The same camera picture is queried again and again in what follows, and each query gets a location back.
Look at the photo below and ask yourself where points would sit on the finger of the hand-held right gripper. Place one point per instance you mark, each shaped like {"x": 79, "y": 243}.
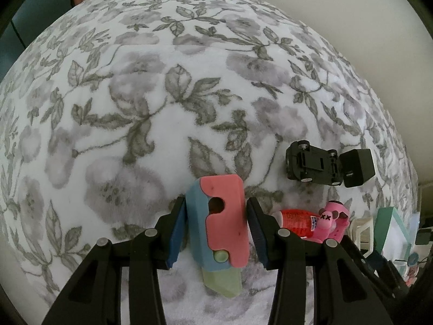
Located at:
{"x": 379, "y": 265}

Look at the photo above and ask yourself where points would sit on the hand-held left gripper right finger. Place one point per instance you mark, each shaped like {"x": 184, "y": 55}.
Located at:
{"x": 258, "y": 233}

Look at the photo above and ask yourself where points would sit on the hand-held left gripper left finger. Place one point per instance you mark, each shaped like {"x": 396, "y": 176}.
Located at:
{"x": 176, "y": 230}

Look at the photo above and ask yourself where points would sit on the red and blue toy knife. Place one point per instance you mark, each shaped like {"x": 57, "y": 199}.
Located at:
{"x": 226, "y": 216}

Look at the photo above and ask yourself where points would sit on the teal rimmed white tray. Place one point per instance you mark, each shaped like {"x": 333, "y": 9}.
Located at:
{"x": 384, "y": 223}

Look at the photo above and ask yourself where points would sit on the round teal badge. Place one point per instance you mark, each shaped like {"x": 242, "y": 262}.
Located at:
{"x": 412, "y": 260}

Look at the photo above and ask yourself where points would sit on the red toy bottle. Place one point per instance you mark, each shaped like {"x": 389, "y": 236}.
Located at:
{"x": 297, "y": 221}

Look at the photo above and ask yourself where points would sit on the small black box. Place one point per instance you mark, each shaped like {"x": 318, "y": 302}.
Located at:
{"x": 425, "y": 236}

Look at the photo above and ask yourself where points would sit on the pink toy with red bottle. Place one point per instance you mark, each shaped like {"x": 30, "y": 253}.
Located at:
{"x": 326, "y": 230}

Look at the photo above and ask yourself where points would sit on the black toy car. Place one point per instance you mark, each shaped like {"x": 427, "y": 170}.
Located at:
{"x": 314, "y": 164}

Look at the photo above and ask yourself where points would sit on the black cube charger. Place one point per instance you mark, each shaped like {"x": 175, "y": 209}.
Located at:
{"x": 358, "y": 167}

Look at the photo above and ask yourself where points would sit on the grey floral blanket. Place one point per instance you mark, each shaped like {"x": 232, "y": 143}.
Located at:
{"x": 169, "y": 91}

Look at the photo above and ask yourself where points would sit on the teal cabinet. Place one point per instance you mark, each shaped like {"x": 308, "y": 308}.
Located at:
{"x": 33, "y": 17}

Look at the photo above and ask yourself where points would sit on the white plastic frame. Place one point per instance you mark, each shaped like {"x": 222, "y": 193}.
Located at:
{"x": 357, "y": 228}

